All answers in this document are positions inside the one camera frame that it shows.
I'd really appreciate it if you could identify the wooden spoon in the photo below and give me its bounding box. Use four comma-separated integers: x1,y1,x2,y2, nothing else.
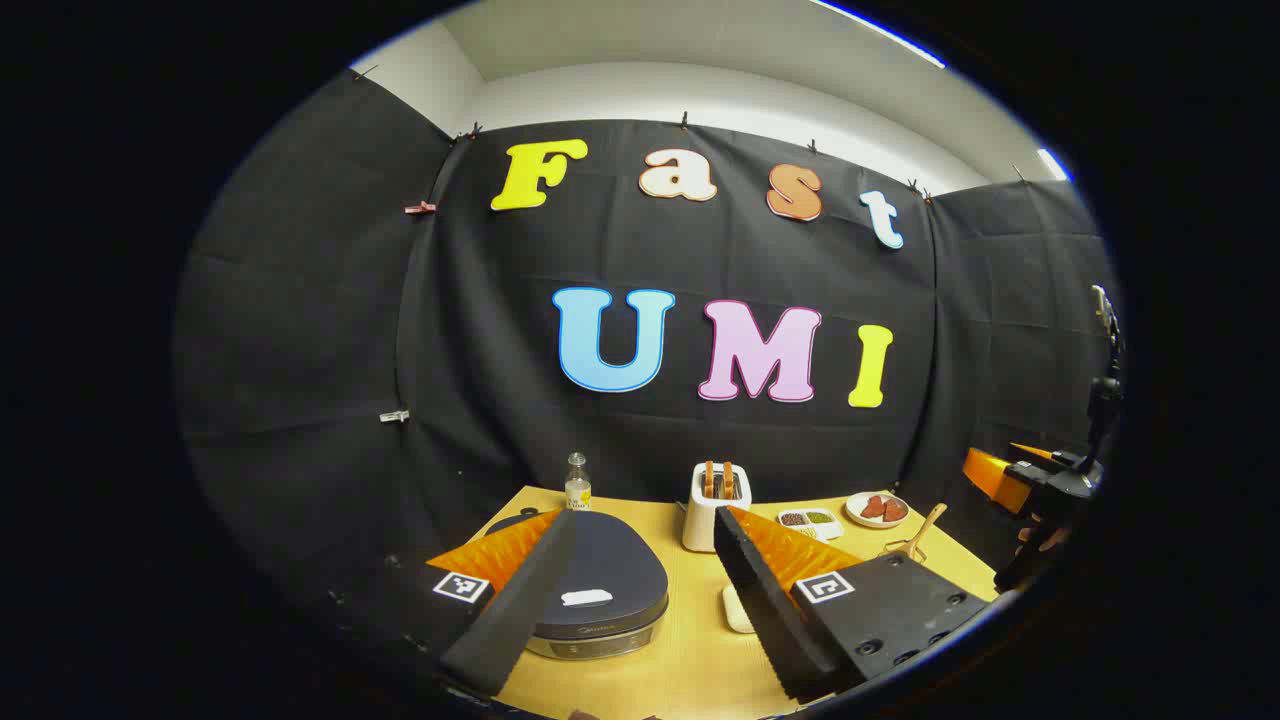
885,503,948,561

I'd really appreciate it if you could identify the white toaster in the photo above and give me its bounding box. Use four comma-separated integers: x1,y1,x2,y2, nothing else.
682,462,753,553

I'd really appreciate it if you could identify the grey silver rice cooker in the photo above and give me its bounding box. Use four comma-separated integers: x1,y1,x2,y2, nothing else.
485,508,669,661

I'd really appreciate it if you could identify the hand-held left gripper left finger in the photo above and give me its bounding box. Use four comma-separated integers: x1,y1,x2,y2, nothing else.
320,508,579,699

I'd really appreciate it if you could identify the black backdrop cloth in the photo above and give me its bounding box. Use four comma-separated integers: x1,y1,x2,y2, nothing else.
175,68,1121,621

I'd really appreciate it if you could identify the white divided dish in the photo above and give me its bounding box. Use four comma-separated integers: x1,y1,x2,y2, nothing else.
777,508,844,541

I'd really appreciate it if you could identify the white round plate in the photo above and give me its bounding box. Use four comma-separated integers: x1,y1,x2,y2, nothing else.
845,492,910,529

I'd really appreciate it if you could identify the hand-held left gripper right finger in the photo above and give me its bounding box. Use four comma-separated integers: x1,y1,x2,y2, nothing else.
713,505,993,703

